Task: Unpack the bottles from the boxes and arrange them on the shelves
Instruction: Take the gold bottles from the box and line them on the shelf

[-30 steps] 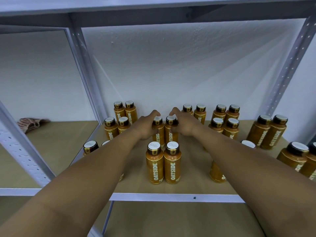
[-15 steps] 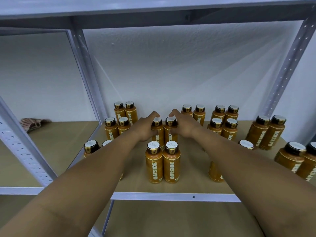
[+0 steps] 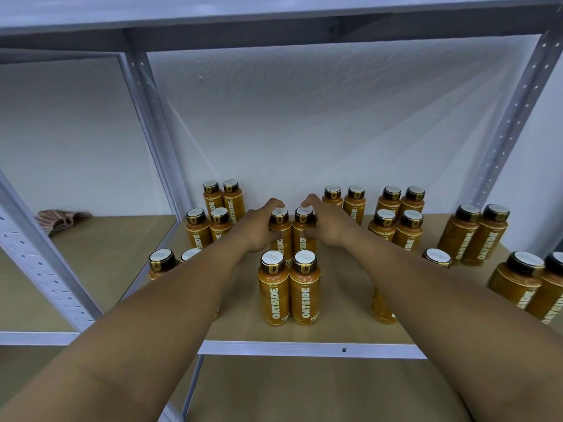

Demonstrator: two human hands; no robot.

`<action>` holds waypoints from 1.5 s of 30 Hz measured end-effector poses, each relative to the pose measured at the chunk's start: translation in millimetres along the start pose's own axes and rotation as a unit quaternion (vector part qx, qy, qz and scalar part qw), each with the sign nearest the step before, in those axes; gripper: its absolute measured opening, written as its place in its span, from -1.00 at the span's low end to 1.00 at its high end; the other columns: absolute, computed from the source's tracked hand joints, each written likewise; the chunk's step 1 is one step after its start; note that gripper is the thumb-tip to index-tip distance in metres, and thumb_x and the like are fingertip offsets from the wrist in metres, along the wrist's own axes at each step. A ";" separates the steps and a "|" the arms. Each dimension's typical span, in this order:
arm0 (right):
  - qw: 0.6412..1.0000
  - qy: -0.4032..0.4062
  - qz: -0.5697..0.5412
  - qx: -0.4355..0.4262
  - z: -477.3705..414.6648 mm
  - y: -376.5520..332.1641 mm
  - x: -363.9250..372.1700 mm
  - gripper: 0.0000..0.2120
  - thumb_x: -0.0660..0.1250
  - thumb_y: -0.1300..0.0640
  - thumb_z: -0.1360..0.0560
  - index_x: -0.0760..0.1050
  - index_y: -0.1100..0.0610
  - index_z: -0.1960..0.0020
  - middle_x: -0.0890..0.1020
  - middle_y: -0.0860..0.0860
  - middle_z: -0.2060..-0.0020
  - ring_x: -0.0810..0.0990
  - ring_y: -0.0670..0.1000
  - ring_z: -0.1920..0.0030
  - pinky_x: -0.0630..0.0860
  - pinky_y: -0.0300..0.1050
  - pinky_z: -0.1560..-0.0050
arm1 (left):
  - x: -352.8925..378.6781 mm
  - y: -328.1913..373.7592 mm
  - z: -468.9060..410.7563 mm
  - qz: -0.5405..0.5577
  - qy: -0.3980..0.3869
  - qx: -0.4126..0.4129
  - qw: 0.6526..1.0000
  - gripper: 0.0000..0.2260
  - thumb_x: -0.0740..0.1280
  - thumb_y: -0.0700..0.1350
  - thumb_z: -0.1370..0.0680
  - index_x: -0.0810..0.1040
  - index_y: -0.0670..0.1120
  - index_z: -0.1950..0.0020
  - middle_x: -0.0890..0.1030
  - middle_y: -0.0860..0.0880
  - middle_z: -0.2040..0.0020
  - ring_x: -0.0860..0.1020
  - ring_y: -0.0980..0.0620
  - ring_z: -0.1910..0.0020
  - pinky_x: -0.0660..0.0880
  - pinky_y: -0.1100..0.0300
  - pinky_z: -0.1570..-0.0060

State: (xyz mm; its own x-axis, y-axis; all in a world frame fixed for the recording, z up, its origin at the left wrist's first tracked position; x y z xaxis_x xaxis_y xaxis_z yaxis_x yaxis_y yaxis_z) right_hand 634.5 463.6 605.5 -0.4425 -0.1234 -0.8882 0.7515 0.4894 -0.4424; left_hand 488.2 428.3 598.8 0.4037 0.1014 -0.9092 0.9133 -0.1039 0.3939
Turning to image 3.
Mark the person's left hand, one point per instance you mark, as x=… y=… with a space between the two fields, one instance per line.
x=255 y=226

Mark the white metal shelving rack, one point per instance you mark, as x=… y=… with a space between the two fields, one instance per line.
x=105 y=250

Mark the person's right hand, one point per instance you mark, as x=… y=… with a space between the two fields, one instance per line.
x=332 y=224

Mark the person's left forearm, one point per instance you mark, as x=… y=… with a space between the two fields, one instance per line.
x=114 y=338

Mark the orange bottle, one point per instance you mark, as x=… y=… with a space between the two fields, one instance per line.
x=304 y=240
x=281 y=241

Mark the group of orange Oatside bottles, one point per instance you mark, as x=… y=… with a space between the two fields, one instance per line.
x=303 y=299

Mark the striped red cloth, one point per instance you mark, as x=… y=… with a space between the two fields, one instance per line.
x=57 y=220

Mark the person's right forearm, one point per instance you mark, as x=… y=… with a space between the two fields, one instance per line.
x=466 y=321

